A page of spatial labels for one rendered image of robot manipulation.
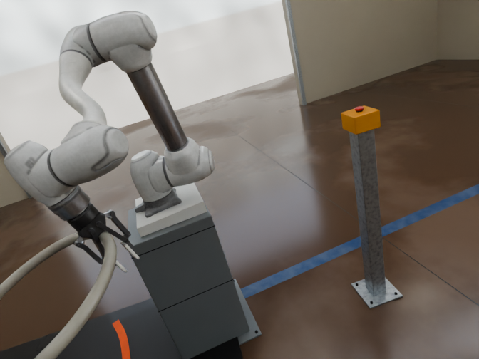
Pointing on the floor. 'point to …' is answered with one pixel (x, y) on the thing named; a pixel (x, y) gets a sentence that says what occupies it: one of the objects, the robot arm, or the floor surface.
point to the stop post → (368, 206)
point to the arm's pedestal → (192, 285)
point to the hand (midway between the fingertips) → (124, 257)
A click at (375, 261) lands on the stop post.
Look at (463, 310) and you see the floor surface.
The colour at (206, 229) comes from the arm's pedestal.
